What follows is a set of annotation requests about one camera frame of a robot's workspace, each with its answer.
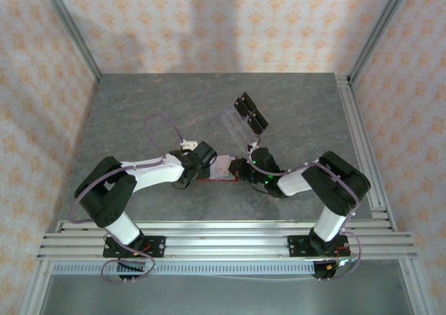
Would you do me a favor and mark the white VIP card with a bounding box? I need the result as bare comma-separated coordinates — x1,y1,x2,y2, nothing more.
211,153,233,180

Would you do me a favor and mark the red leather card holder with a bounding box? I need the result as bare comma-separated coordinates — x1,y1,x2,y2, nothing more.
194,154,240,184

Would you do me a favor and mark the black VIP card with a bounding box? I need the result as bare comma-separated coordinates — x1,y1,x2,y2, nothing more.
245,114,264,135
252,107,270,130
233,98,252,120
239,91,258,112

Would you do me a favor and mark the clear acrylic card stand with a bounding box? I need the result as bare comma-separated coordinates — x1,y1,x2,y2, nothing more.
220,91,270,149

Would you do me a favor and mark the grey metal panel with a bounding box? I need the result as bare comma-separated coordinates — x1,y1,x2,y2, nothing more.
40,275,415,315

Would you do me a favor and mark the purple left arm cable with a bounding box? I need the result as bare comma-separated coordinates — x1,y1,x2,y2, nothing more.
68,113,185,284

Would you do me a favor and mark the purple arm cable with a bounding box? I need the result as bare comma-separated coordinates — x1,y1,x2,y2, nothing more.
245,135,365,283
68,113,185,284

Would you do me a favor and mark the aluminium extrusion rail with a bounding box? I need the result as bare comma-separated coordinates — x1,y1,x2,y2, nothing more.
41,233,415,249
57,220,397,233
36,247,418,261

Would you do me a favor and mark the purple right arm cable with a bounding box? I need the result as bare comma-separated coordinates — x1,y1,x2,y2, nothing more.
245,135,365,283

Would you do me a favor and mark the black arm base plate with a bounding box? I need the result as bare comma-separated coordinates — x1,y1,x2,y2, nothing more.
102,236,167,259
287,234,349,259

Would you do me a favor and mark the aluminium side rail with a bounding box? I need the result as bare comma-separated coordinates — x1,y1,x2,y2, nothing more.
336,74,397,232

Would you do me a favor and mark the perforated metal cable tray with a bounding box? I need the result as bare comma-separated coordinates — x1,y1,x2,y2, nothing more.
50,261,316,276

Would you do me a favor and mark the aluminium frame post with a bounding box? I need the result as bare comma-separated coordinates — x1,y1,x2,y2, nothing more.
38,0,102,84
347,0,415,84

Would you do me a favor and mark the aluminium frame leg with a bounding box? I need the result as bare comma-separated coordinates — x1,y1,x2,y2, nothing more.
20,259,53,315
399,259,428,315

